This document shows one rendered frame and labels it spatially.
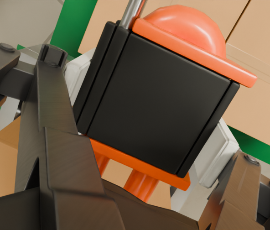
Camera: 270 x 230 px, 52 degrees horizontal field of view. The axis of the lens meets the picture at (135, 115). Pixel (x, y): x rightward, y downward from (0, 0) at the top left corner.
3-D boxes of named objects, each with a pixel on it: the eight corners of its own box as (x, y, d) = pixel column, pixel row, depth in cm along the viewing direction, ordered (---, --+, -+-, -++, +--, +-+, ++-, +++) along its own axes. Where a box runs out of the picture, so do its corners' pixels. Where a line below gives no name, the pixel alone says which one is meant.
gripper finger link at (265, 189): (241, 175, 13) (297, 201, 13) (219, 131, 17) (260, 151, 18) (224, 199, 13) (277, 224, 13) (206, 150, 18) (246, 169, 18)
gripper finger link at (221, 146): (228, 140, 14) (241, 146, 14) (205, 100, 20) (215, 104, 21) (198, 185, 15) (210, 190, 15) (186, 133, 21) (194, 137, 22)
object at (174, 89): (179, 156, 23) (186, 193, 18) (96, 118, 22) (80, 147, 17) (235, 62, 20) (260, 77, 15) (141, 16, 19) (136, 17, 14)
